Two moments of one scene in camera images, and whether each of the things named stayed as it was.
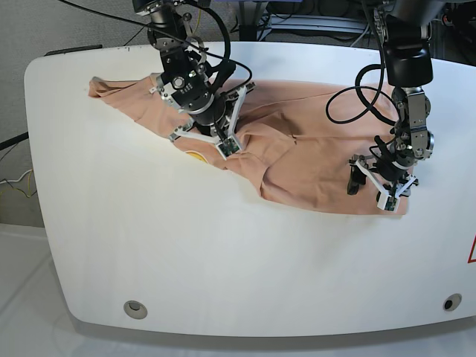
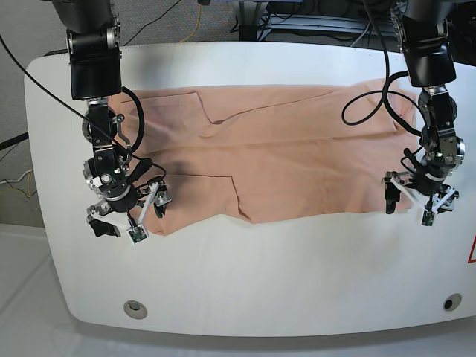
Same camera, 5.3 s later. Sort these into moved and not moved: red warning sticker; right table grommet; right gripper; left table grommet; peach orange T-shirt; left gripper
Moved: left gripper; right gripper; peach orange T-shirt
Not moved: right table grommet; red warning sticker; left table grommet
